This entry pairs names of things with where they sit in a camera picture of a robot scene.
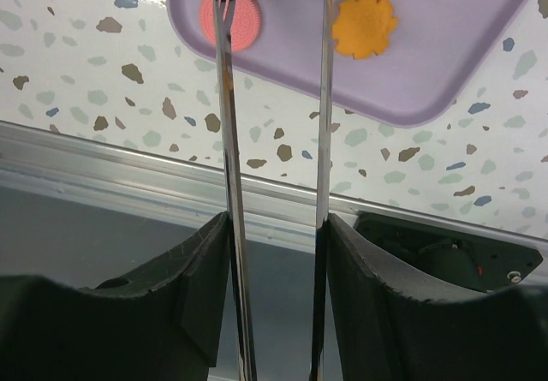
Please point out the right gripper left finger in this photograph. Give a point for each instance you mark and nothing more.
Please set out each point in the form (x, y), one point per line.
(159, 321)

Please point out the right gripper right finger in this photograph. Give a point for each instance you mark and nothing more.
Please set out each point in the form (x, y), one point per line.
(395, 322)

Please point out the pink round cookie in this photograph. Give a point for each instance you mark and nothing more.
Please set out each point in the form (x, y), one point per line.
(246, 24)

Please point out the metal tongs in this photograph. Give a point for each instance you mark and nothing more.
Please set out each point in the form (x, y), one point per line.
(231, 141)

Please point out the orange flower cookie lower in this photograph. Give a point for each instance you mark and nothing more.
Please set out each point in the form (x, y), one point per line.
(363, 27)

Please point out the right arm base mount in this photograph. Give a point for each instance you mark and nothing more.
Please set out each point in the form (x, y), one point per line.
(470, 261)

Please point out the aluminium rail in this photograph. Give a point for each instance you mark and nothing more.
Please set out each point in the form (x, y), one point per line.
(151, 186)

